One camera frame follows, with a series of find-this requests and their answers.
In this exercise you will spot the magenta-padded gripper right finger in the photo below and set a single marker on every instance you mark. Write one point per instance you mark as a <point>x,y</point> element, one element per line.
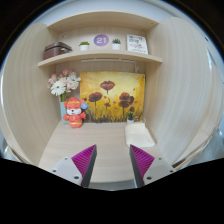
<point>158,167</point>

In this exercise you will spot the small potted green plant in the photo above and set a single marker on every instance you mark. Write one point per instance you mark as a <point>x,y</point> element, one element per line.
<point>130,119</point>

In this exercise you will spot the yellow poppy flower painting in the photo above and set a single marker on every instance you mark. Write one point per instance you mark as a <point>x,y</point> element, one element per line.
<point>113,93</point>

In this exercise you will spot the pink and white flower bouquet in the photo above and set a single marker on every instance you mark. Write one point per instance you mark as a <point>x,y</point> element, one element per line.
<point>63,85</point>

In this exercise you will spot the white light bar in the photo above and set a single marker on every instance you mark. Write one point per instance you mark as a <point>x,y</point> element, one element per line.
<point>108,61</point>

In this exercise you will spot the light blue vase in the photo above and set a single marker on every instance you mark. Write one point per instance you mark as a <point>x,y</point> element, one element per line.
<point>62,111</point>

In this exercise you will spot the cream white towel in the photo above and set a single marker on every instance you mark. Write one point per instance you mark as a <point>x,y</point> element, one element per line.
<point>138,135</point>

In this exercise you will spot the red plush mouse toy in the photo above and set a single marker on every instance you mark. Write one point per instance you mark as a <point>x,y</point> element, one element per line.
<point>75,115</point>

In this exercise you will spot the wooden shelf with items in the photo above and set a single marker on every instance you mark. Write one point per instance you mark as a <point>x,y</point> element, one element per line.
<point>100,55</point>

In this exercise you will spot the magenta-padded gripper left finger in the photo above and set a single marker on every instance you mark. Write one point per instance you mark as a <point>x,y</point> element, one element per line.
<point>66,168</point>

